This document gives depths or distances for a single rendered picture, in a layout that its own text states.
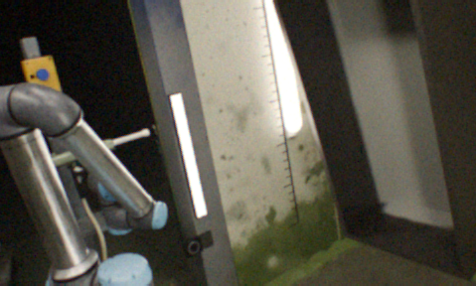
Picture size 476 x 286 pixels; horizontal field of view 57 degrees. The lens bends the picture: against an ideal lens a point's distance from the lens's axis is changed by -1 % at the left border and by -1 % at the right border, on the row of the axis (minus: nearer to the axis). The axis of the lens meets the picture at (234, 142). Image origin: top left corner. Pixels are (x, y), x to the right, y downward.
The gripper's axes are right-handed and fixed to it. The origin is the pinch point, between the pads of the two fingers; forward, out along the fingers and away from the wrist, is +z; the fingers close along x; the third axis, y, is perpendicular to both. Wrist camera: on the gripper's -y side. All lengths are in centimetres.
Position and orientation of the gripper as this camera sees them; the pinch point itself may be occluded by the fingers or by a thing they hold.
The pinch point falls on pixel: (80, 166)
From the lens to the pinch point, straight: 192.2
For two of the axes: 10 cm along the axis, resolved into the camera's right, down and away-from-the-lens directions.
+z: -5.7, -1.1, 8.1
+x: 8.0, -2.9, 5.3
